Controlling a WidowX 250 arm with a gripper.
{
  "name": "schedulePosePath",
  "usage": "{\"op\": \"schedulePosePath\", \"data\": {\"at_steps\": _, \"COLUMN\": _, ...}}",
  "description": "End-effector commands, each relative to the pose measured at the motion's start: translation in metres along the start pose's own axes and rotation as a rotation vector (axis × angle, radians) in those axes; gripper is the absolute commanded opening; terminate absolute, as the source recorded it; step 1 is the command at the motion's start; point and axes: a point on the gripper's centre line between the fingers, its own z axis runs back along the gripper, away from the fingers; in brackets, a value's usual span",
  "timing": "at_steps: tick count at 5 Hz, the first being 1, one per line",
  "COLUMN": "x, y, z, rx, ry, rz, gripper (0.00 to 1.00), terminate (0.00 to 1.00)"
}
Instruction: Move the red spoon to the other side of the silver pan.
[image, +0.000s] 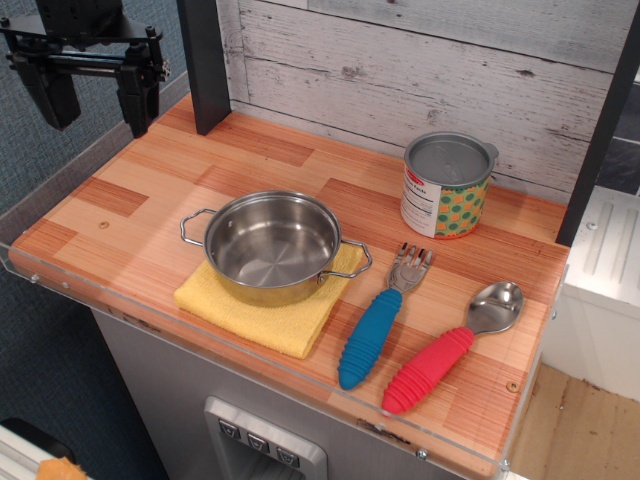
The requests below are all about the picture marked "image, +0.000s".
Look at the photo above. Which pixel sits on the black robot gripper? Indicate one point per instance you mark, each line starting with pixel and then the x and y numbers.
pixel 92 38

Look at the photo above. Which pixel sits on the red handled metal spoon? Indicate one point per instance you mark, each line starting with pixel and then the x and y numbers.
pixel 494 309

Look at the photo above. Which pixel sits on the silver steel pan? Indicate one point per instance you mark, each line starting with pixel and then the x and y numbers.
pixel 274 248

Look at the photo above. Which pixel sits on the grey toy kitchen cabinet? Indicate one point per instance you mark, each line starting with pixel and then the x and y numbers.
pixel 170 377

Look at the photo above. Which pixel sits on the yellow folded cloth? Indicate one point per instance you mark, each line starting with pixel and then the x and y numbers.
pixel 290 330

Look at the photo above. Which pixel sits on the toy food can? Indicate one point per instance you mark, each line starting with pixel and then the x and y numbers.
pixel 446 180

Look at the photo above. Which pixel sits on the orange object bottom left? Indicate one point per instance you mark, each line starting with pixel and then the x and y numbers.
pixel 60 469

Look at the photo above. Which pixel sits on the silver dispenser button panel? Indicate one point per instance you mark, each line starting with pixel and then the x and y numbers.
pixel 249 447

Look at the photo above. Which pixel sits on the white cabinet at right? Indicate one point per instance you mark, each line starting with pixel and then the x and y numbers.
pixel 593 332

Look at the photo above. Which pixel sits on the dark grey left post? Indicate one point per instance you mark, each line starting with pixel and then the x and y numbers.
pixel 205 61

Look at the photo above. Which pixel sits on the dark grey post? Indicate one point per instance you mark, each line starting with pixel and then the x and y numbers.
pixel 205 61
pixel 611 112

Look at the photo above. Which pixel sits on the blue handled metal fork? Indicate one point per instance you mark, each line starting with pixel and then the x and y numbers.
pixel 366 342

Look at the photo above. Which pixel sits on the dark grey right post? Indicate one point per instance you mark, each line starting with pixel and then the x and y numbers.
pixel 611 112

